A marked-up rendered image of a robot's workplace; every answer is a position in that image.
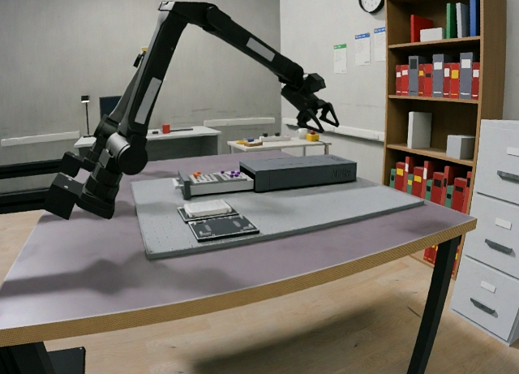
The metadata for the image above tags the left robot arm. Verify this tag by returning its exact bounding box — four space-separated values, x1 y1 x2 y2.
82 50 146 168

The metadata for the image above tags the white block with round holes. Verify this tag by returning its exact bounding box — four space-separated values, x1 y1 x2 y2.
217 171 247 183

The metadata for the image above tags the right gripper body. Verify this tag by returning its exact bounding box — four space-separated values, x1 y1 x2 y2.
291 98 330 125

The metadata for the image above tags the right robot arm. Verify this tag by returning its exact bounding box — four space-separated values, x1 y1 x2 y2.
80 1 326 212

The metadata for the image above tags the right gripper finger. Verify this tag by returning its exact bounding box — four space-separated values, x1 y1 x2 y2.
319 103 340 127
298 109 324 134

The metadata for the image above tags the white sealed plate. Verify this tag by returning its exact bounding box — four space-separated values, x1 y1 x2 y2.
184 200 231 217

